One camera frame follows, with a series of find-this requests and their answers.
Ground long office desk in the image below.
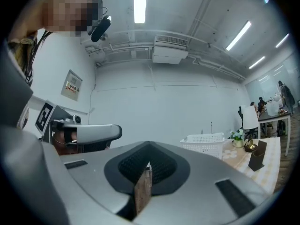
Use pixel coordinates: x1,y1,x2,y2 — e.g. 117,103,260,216
257,111,293,157

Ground yellow plaid shirt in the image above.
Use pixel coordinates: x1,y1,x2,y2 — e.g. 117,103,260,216
7,30,39,130

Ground person's head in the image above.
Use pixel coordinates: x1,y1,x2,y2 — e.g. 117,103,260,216
8,0,104,42

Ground long ceiling light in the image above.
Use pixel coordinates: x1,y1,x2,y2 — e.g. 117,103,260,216
225,20,252,52
248,56,266,70
133,0,149,24
275,33,290,48

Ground black office chair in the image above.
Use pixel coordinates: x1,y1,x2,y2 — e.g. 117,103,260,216
238,105,246,128

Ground person's left hand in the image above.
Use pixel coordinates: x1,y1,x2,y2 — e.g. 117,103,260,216
53,129,82,156

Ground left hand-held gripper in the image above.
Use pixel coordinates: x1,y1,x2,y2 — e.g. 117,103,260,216
35,99,123,153

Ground potted blue white flowers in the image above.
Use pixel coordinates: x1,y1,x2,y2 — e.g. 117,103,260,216
230,129,246,149

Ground beige floral table runner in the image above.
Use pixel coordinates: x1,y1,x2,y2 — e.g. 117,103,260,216
221,138,254,171

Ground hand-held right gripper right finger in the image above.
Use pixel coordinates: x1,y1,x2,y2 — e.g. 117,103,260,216
135,140,275,225

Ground dark brown square holder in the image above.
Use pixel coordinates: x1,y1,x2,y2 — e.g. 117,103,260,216
247,140,268,172

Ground grey wall electrical panel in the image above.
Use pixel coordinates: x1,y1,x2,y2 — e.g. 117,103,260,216
60,69,83,102

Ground white shade table lamp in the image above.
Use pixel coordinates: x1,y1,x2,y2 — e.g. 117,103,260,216
242,105,260,153

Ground beige checked tablecloth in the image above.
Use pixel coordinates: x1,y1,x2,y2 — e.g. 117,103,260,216
221,136,282,195

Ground white square box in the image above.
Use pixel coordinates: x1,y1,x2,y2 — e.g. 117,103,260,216
267,101,281,117

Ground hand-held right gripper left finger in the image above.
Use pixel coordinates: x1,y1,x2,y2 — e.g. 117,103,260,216
0,125,152,225

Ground white ceiling pipes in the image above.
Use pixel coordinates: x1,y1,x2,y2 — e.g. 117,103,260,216
95,15,246,81

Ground white ceiling air conditioner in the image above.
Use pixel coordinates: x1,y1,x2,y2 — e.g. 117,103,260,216
151,34,189,65

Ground white plastic laundry basket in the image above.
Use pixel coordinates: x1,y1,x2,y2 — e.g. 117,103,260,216
180,132,225,160

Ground black head-worn camera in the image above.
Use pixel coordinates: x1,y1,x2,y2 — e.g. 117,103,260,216
88,7,112,43

